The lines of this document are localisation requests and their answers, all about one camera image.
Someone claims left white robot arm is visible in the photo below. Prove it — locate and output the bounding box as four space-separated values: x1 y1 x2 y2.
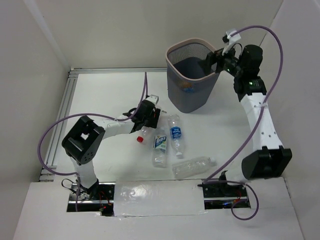
61 95 161 200

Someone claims red label clear bottle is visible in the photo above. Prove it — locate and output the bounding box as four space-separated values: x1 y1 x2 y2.
136 126 153 144

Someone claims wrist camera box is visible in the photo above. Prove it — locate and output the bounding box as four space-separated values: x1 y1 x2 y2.
222 28 241 55
145 95 159 106

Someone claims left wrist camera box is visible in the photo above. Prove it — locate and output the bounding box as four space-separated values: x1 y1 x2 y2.
145 95 159 106

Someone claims lime label white bottle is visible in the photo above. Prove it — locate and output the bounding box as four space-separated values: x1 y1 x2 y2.
151 128 168 168

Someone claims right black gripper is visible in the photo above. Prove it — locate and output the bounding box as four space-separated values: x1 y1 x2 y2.
197 42 244 78

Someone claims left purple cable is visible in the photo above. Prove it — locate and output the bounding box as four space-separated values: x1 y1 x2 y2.
37 72 148 213

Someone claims purple cable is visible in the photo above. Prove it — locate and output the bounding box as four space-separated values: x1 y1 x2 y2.
197 25 285 221
37 72 148 213

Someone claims orange juice bottle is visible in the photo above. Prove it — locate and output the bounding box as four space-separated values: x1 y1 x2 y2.
181 81 195 94

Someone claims blue label bottle white cap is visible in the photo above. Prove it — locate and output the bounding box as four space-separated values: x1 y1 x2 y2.
167 114 185 159

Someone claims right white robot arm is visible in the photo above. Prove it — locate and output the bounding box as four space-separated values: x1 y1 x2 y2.
204 44 293 196

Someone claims clear unlabelled plastic bottle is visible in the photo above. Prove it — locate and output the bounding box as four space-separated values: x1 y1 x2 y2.
172 156 217 180

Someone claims aluminium rail frame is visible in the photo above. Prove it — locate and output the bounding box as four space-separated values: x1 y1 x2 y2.
39 66 168 181

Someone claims grey mesh waste bin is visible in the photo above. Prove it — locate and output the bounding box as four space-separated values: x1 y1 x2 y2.
165 38 220 113

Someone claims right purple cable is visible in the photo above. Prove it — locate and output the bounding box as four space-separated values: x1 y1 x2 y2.
197 25 285 221

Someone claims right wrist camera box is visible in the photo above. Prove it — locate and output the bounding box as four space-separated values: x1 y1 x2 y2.
222 28 241 55

